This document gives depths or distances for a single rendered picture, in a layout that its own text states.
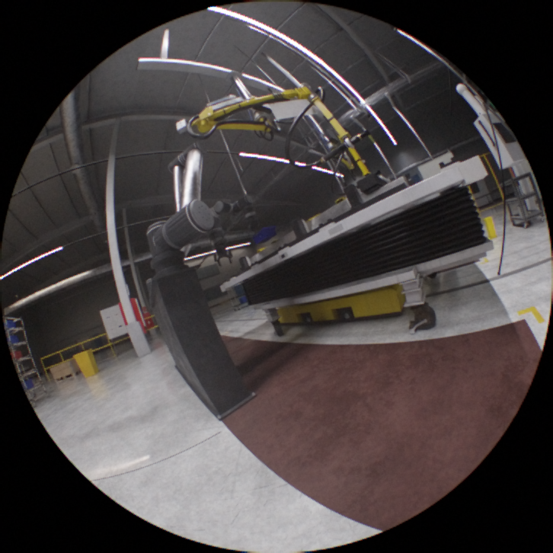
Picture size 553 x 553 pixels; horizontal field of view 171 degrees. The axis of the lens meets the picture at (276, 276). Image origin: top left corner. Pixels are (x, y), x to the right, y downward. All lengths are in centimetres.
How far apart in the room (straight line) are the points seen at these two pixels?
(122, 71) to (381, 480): 1083
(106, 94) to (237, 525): 1108
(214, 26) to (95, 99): 558
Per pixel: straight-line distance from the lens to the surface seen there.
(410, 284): 121
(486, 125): 361
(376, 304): 163
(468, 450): 76
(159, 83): 1042
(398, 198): 97
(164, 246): 115
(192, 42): 984
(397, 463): 73
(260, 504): 79
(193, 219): 98
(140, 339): 533
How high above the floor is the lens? 67
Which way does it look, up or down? level
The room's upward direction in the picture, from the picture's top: 21 degrees counter-clockwise
